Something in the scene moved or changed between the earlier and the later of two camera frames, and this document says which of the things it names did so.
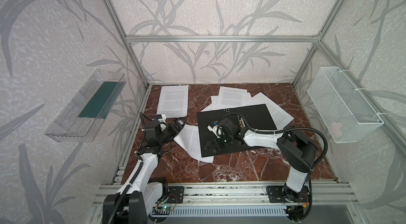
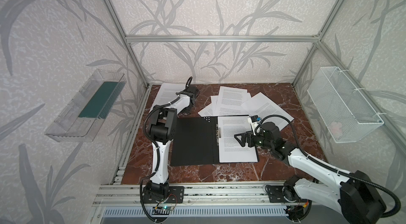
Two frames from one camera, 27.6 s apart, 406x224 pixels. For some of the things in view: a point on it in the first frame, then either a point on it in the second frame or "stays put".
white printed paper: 188,138 -> 230,149
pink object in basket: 335,128 stays put
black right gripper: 214,141 -> 249,138
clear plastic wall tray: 80,119 stays put
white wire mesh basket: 347,115 stays put
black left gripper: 171,128 -> 190,91
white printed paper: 229,96 stays put
